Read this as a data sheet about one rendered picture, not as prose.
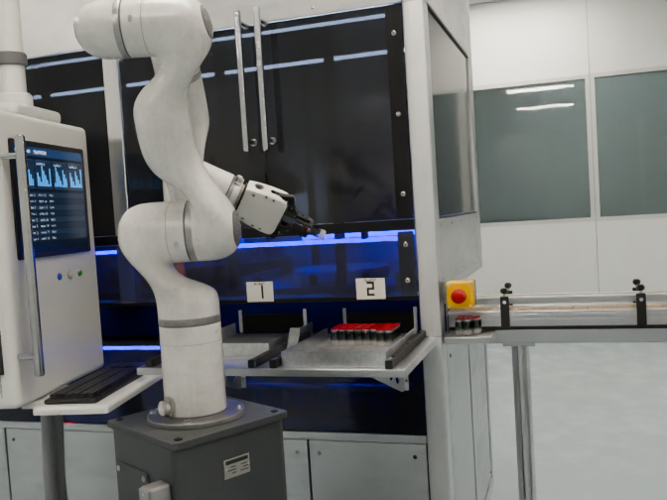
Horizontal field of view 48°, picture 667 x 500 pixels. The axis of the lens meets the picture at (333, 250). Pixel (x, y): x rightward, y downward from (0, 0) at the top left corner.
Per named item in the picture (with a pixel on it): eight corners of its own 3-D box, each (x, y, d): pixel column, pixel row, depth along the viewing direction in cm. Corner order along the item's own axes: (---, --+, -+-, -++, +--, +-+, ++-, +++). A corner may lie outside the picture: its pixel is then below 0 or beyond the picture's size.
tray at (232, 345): (234, 333, 233) (234, 322, 233) (313, 333, 225) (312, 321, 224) (180, 356, 200) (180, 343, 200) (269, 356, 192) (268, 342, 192)
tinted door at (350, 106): (270, 226, 220) (257, 25, 216) (414, 218, 206) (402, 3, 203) (270, 226, 219) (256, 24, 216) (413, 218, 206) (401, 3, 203)
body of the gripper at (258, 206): (246, 170, 167) (292, 190, 169) (230, 204, 172) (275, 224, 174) (240, 186, 161) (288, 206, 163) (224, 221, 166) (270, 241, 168)
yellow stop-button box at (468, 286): (451, 305, 210) (450, 280, 209) (476, 305, 207) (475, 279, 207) (447, 309, 203) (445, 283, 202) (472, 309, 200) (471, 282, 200)
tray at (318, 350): (327, 339, 211) (326, 327, 211) (417, 339, 203) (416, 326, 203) (282, 366, 179) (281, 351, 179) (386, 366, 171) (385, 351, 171)
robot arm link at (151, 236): (214, 324, 139) (204, 197, 138) (116, 330, 140) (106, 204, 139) (225, 315, 151) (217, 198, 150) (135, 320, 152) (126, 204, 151)
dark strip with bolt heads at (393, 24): (401, 294, 208) (384, 6, 204) (417, 294, 207) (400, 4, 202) (400, 295, 207) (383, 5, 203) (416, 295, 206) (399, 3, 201)
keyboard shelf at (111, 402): (84, 377, 230) (83, 369, 230) (171, 374, 226) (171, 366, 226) (1, 419, 186) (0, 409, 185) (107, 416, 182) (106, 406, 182)
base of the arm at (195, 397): (181, 436, 133) (173, 333, 132) (129, 419, 147) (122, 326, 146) (264, 412, 146) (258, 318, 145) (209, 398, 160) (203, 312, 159)
